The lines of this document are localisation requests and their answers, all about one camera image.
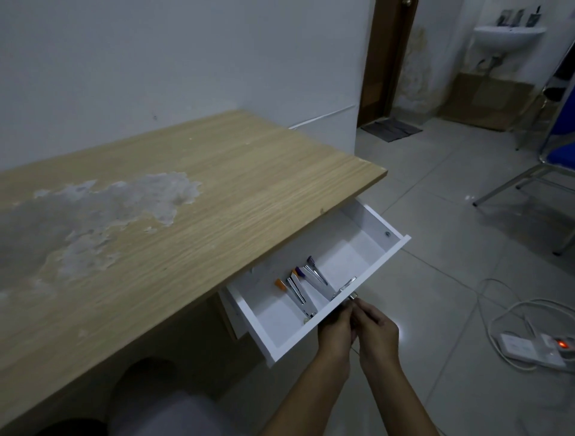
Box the brown cardboard box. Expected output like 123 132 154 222
441 71 547 132

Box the grey door mat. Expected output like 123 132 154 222
360 117 423 143

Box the person's right forearm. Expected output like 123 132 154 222
359 359 442 436

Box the purple tipped silver stapler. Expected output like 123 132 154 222
293 267 315 293

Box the person's left hand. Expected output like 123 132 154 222
317 302 358 361

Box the orange tipped silver stapler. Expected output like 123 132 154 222
275 279 318 318

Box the brown wooden door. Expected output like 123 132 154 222
357 0 417 129

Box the white wall cable duct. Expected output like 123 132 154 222
287 105 358 131

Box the sink drain pipe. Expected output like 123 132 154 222
476 53 505 73

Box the person's left forearm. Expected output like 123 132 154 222
255 348 352 436

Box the white desk drawer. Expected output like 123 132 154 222
225 199 412 369

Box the dark blue tipped silver stapler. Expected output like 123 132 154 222
305 255 336 301

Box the white power cable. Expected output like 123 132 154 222
475 278 575 373

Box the white wall sink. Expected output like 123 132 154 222
473 25 547 55

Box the white power strip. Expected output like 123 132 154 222
498 331 575 372

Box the blue metal frame chair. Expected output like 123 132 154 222
472 44 575 258

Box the person's right hand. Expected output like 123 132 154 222
350 299 401 374

